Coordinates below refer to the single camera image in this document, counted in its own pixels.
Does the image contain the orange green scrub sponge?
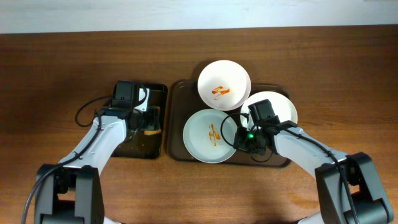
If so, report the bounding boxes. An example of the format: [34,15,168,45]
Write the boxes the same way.
[143,106,161,136]

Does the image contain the pale blue plate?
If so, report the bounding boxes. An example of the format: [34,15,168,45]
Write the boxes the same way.
[183,109,237,164]

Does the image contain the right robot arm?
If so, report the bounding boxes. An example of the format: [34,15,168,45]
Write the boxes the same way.
[233,121,394,223]

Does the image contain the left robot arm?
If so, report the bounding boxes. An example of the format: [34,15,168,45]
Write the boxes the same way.
[29,106,160,223]

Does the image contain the black water tray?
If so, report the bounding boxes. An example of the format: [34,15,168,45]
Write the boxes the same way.
[112,83,168,159]

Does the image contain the white plate right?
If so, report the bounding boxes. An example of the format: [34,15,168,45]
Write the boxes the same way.
[240,91,298,123]

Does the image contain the white plate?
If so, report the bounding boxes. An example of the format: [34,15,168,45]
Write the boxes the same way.
[197,60,251,111]
[240,91,298,123]

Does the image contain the white plate top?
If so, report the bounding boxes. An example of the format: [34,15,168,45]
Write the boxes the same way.
[197,60,251,111]

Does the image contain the right black cable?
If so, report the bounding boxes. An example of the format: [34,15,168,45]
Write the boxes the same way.
[220,111,361,224]

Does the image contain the black cable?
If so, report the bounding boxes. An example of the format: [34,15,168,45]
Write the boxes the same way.
[21,83,150,224]
[220,111,361,224]

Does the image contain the left black cable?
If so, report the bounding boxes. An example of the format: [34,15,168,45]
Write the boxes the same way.
[21,83,150,224]

